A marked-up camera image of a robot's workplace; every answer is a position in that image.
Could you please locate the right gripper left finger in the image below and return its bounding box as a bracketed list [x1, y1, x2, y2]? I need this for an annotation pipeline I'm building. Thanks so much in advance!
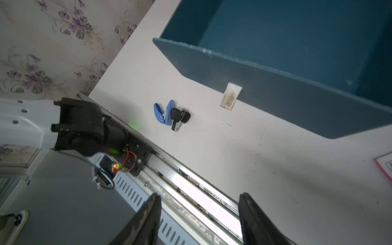
[109, 193, 162, 245]

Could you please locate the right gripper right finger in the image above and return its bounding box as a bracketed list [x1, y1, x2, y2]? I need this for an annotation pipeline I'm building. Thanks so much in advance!
[238, 193, 295, 245]

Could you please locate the pink hollyhock seed bag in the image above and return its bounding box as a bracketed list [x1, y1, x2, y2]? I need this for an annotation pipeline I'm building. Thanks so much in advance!
[373, 152, 392, 182]

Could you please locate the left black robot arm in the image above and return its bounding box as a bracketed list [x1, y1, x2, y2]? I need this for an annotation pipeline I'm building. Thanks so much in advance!
[1, 98, 128, 157]

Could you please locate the blue plastic clip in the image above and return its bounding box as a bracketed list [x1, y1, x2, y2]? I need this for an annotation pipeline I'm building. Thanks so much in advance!
[154, 100, 175, 126]

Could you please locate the aluminium mounting rail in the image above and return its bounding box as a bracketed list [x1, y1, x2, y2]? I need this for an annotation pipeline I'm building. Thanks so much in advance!
[76, 91, 246, 245]

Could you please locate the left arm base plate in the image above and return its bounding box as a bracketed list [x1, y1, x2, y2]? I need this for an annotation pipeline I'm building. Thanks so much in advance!
[121, 134, 154, 177]

